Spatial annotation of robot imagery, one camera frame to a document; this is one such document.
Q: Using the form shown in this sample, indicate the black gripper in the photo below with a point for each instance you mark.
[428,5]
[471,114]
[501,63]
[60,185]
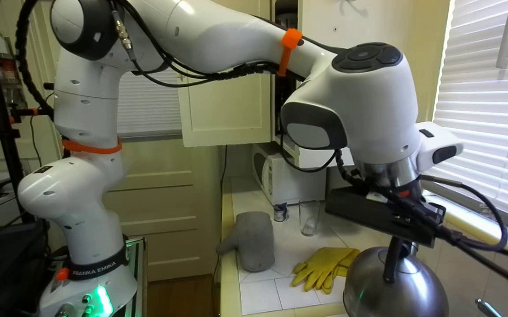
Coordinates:
[398,246]

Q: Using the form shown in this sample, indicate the stainless steel kettle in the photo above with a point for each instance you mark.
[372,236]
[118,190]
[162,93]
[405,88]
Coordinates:
[395,299]

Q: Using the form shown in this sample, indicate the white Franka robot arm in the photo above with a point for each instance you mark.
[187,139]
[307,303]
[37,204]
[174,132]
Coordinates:
[206,35]

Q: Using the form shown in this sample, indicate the chrome sink faucet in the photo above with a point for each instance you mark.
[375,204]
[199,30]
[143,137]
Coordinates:
[486,308]

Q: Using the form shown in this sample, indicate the yellow rubber gloves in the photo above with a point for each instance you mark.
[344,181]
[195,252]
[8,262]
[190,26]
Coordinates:
[321,266]

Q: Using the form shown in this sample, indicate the clear drinking glass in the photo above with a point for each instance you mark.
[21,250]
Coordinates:
[312,220]

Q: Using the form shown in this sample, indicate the small blue item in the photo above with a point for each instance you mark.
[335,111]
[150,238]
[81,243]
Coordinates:
[280,211]

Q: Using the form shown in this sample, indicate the grey oven mitt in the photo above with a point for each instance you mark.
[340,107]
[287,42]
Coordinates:
[254,239]

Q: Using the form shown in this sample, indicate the white microwave oven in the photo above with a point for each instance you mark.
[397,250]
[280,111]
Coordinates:
[282,176]

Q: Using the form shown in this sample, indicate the white window blind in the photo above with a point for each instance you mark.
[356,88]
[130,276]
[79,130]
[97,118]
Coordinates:
[488,116]

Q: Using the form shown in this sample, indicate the open cream cabinet door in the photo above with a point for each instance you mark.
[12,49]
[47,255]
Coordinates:
[224,114]

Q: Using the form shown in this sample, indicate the cream panelled door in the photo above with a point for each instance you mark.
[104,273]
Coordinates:
[165,199]

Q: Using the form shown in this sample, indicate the white door blind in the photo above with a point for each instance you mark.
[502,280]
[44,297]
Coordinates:
[148,107]

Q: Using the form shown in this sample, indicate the black equipment case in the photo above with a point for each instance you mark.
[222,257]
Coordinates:
[3,269]

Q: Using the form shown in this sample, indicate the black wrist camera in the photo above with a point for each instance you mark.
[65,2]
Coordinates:
[377,213]

